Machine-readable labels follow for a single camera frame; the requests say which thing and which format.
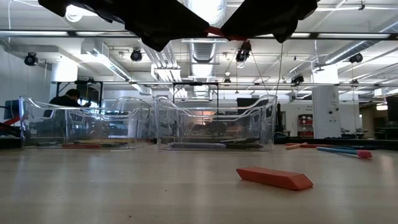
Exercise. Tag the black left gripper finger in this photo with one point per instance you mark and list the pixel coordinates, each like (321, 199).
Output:
(164, 25)

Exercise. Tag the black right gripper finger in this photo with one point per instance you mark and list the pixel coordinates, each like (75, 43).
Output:
(255, 18)

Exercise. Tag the green pen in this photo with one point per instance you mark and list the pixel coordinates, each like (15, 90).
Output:
(112, 145)

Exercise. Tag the orange pencil pink eraser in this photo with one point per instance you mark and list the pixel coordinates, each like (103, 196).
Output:
(295, 145)

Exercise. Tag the dark red crayon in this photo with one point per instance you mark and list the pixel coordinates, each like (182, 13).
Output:
(320, 145)

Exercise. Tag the dark blue crayon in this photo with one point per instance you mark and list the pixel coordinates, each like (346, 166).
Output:
(357, 147)

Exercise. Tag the blue pencil pink eraser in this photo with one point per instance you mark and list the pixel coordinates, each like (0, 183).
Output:
(363, 153)

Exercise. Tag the orange-red eraser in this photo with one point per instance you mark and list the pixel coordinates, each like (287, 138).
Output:
(273, 178)

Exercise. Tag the black hanging spotlight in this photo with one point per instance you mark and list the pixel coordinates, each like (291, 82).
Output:
(356, 58)
(243, 53)
(298, 79)
(31, 59)
(136, 55)

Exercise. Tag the overhead light bar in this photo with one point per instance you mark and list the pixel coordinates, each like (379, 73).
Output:
(31, 33)

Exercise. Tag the white pillar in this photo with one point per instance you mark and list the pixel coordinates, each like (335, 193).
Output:
(326, 105)
(63, 77)

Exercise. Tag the clear plastic bin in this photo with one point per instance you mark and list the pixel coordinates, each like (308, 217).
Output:
(31, 124)
(140, 112)
(217, 112)
(164, 130)

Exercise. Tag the person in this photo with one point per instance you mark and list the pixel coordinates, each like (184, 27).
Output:
(66, 100)

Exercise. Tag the red shelf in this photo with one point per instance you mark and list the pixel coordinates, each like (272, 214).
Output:
(305, 124)

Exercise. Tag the blue-grey pen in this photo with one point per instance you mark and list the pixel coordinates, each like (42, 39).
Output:
(196, 145)

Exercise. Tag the black pen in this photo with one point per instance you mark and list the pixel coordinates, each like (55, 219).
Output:
(245, 145)

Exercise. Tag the silver air duct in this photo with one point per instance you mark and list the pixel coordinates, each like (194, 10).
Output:
(203, 53)

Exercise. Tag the white rectangular duct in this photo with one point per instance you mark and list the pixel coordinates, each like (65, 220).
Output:
(102, 59)

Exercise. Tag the black table frame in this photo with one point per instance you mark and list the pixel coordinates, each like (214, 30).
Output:
(77, 82)
(196, 83)

